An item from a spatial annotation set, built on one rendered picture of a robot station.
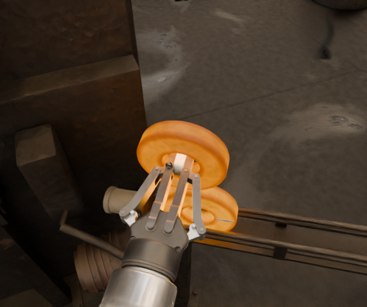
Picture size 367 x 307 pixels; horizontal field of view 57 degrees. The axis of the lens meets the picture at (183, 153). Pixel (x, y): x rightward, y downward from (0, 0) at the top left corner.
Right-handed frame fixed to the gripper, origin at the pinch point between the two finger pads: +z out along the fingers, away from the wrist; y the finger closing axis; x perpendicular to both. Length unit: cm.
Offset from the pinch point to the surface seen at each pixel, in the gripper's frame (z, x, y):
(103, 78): 15.9, -1.8, -20.7
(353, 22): 210, -99, 74
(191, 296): -2, -87, 2
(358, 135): 96, -93, 69
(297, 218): 1.7, -17.6, 22.7
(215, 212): -2.4, -14.2, 6.7
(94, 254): -9.8, -34.2, -20.0
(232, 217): -2.3, -14.5, 10.0
